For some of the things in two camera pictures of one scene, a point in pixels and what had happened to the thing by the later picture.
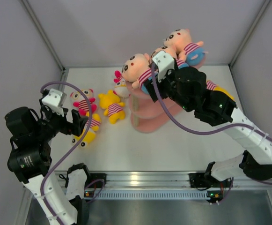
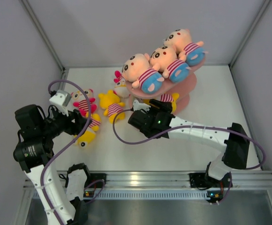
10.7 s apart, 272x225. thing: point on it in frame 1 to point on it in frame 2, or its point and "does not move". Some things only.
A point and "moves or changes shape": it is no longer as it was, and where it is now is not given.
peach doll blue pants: (137, 68) does not move
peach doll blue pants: (181, 39) does not move
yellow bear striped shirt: (110, 101) does not move
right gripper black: (149, 86) to (164, 107)
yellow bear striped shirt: (211, 86) moves or changes shape
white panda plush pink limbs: (80, 101) does not move
